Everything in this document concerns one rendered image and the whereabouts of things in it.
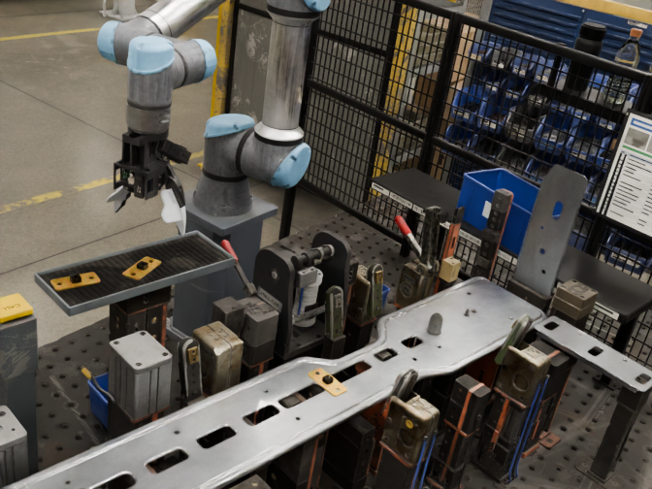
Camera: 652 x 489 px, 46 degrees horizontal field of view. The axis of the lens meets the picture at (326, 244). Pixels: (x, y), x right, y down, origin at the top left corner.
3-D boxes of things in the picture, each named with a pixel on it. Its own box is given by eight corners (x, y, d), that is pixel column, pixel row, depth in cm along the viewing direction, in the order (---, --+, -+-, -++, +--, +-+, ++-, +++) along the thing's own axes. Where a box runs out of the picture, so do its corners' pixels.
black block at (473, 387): (451, 507, 169) (483, 406, 156) (415, 478, 176) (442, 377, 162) (472, 492, 175) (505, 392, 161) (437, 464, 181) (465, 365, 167)
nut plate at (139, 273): (138, 280, 146) (138, 276, 146) (121, 275, 147) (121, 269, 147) (162, 263, 154) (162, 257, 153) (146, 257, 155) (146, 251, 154)
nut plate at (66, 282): (56, 291, 139) (55, 285, 139) (49, 280, 142) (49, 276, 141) (101, 282, 144) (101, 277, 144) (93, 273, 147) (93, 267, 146)
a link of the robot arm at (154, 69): (187, 42, 130) (155, 49, 123) (183, 104, 135) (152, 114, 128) (150, 31, 133) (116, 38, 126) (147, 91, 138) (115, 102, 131)
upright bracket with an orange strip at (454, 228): (417, 370, 212) (458, 209, 189) (414, 367, 213) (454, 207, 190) (424, 366, 214) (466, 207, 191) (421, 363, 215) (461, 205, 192)
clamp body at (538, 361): (500, 493, 175) (541, 373, 159) (459, 462, 182) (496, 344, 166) (521, 476, 181) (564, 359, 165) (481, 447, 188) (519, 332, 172)
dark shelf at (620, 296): (623, 326, 190) (627, 315, 189) (366, 186, 244) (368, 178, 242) (661, 301, 205) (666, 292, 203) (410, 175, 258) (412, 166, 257)
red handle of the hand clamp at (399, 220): (426, 269, 187) (393, 215, 191) (421, 274, 189) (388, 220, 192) (437, 265, 190) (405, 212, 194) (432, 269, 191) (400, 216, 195)
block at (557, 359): (523, 463, 185) (556, 372, 172) (486, 437, 192) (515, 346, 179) (543, 447, 191) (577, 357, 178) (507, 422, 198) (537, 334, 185)
